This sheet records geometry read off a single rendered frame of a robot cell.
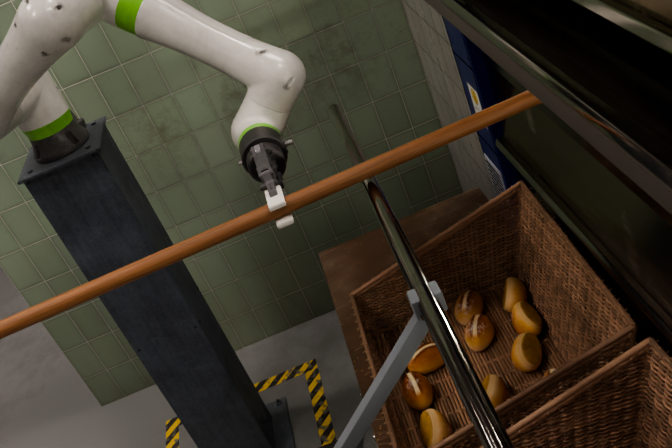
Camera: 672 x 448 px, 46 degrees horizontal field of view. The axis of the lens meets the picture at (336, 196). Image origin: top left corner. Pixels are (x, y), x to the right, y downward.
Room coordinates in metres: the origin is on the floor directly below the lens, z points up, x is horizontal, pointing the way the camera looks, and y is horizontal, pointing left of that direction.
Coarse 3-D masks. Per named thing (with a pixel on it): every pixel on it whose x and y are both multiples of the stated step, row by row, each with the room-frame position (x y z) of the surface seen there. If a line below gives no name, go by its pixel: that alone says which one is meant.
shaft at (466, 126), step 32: (448, 128) 1.21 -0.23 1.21; (480, 128) 1.20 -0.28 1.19; (384, 160) 1.20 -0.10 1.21; (320, 192) 1.20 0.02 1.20; (224, 224) 1.21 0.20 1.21; (256, 224) 1.19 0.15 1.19; (160, 256) 1.20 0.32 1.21; (96, 288) 1.19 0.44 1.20; (0, 320) 1.21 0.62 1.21; (32, 320) 1.19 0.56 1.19
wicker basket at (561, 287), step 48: (528, 192) 1.45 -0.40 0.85; (432, 240) 1.51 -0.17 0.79; (480, 240) 1.51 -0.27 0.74; (528, 240) 1.44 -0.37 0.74; (384, 288) 1.52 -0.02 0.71; (480, 288) 1.51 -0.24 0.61; (528, 288) 1.44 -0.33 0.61; (576, 288) 1.19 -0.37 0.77; (384, 336) 1.51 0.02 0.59; (576, 336) 1.17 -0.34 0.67; (624, 336) 0.97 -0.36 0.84; (432, 384) 1.30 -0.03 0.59; (528, 384) 1.18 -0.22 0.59
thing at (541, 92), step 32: (480, 0) 1.19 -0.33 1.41; (512, 0) 1.16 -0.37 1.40; (544, 0) 1.12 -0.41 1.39; (512, 32) 1.02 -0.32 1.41; (544, 32) 0.99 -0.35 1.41; (576, 32) 0.96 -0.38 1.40; (608, 32) 0.94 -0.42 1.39; (512, 64) 0.92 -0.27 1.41; (576, 64) 0.86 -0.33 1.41; (608, 64) 0.84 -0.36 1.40; (640, 64) 0.82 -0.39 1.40; (544, 96) 0.82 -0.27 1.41; (608, 96) 0.75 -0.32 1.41; (640, 96) 0.74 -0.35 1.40; (576, 128) 0.73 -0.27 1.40; (640, 128) 0.67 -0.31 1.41
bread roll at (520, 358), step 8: (520, 336) 1.26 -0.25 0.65; (528, 336) 1.26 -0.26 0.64; (520, 344) 1.23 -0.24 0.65; (528, 344) 1.24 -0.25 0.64; (536, 344) 1.24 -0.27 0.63; (512, 352) 1.24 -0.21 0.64; (520, 352) 1.22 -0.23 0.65; (528, 352) 1.22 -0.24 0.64; (536, 352) 1.22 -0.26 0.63; (512, 360) 1.23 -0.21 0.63; (520, 360) 1.21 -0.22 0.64; (528, 360) 1.20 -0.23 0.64; (536, 360) 1.20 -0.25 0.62; (520, 368) 1.20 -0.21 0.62; (528, 368) 1.19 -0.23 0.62; (536, 368) 1.20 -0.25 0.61
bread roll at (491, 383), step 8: (488, 376) 1.19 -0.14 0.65; (496, 376) 1.19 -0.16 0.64; (488, 384) 1.17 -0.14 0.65; (496, 384) 1.16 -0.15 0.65; (504, 384) 1.18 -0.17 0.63; (488, 392) 1.15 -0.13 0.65; (496, 392) 1.15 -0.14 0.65; (504, 392) 1.15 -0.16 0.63; (496, 400) 1.13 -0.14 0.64; (504, 400) 1.14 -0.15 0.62
